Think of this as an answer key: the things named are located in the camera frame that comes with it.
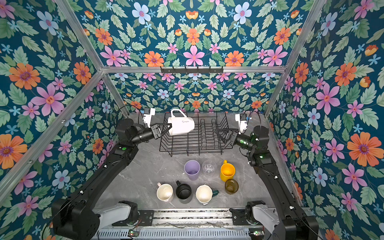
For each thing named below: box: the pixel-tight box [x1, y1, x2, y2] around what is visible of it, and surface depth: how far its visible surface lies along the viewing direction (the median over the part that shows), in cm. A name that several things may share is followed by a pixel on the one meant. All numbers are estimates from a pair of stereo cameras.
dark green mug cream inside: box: [195, 183, 219, 206], surface depth 75 cm
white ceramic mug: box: [168, 109, 195, 135], surface depth 67 cm
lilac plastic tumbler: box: [184, 160, 201, 181], surface depth 82 cm
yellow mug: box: [220, 159, 236, 182], surface depth 86 cm
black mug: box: [175, 180, 192, 200], surface depth 82 cm
